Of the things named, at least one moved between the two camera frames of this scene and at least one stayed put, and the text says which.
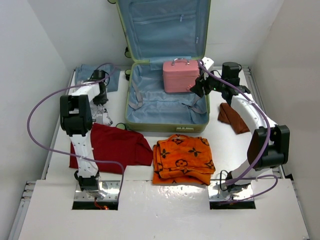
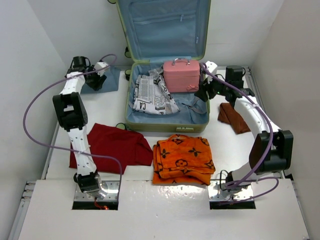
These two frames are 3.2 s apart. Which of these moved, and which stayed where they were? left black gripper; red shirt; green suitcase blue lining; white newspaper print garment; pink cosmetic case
Moved: left black gripper; white newspaper print garment
Stayed: pink cosmetic case; red shirt; green suitcase blue lining
